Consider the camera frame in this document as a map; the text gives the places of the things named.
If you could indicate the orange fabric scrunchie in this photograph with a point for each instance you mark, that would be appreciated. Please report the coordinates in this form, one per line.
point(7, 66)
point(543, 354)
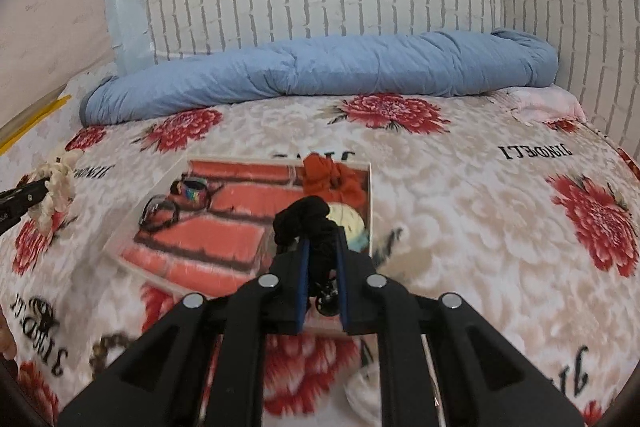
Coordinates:
point(332, 181)

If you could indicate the yellow cloth strip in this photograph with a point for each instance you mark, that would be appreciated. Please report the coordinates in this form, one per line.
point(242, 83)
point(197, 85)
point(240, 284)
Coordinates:
point(22, 123)

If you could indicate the blue rolled duvet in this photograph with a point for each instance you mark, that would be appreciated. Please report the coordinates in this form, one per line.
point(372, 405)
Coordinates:
point(440, 63)

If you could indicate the pink pillow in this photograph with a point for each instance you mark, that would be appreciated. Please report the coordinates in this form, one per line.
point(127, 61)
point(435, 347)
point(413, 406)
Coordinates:
point(539, 104)

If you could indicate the cream plush hair accessory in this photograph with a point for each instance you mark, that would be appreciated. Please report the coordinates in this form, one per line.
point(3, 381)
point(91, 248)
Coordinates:
point(356, 232)

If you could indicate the person hand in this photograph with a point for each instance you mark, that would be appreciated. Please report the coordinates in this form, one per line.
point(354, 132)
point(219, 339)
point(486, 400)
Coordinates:
point(7, 341)

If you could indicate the floral bed blanket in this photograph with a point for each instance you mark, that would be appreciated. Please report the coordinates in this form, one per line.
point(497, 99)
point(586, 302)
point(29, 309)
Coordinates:
point(536, 225)

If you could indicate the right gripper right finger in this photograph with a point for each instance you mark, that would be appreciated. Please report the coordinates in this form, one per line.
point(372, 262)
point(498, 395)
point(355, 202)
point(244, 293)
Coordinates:
point(441, 362)

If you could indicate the cream beaded scrunchie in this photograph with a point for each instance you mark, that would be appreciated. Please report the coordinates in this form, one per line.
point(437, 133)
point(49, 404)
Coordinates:
point(58, 176)

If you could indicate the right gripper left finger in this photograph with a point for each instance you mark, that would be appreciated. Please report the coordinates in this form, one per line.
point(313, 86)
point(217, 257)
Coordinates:
point(203, 362)

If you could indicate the pink padded headboard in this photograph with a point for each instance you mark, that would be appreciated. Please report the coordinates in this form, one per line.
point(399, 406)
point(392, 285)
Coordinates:
point(45, 43)

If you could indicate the white tray brick lining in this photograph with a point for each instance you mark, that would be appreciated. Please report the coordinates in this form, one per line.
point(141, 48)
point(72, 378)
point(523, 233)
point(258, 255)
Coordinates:
point(205, 227)

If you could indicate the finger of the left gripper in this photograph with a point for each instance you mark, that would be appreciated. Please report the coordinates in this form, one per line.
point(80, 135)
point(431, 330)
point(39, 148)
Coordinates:
point(15, 203)

